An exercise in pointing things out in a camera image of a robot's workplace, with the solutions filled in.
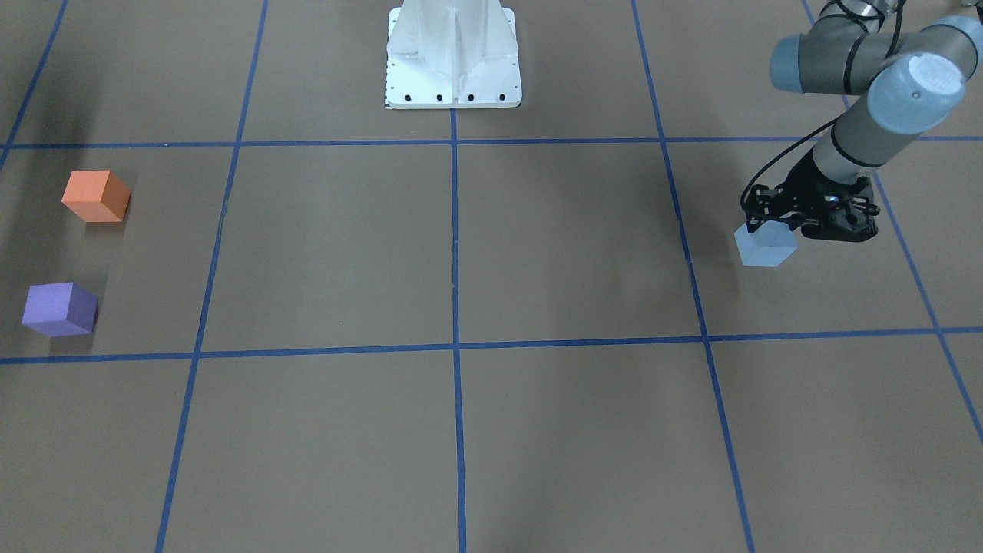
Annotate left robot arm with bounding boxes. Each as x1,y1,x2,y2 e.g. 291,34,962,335
740,1,982,243

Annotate blue foam block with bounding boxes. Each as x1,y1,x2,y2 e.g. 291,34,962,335
734,221,798,267

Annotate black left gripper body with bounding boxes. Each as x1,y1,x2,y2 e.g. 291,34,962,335
743,153,880,242

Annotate orange foam block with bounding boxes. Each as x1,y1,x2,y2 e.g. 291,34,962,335
61,171,132,224

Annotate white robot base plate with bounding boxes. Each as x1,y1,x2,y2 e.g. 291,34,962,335
384,1,523,110

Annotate purple foam block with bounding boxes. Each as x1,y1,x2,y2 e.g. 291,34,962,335
22,281,98,337

